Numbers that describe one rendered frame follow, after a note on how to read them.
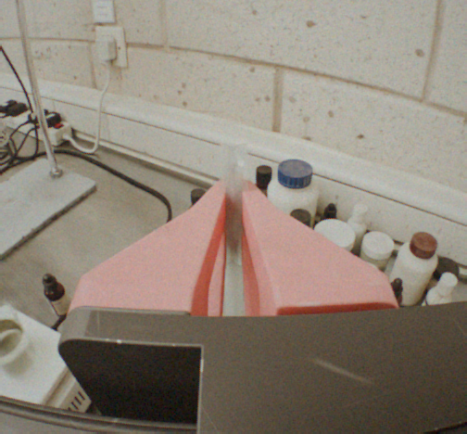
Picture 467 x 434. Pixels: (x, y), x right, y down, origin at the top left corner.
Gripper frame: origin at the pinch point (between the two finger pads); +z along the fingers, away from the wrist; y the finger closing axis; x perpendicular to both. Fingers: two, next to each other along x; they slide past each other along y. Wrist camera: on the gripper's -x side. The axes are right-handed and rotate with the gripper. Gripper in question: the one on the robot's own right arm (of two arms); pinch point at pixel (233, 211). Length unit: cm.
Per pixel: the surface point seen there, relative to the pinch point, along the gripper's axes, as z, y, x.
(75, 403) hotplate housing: 4.3, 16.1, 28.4
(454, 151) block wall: 32.3, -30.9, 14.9
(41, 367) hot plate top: 5.7, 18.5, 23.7
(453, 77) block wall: 33.7, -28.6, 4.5
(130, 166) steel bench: 55, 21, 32
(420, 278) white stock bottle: 19.5, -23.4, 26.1
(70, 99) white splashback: 69, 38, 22
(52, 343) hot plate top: 8.6, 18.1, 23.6
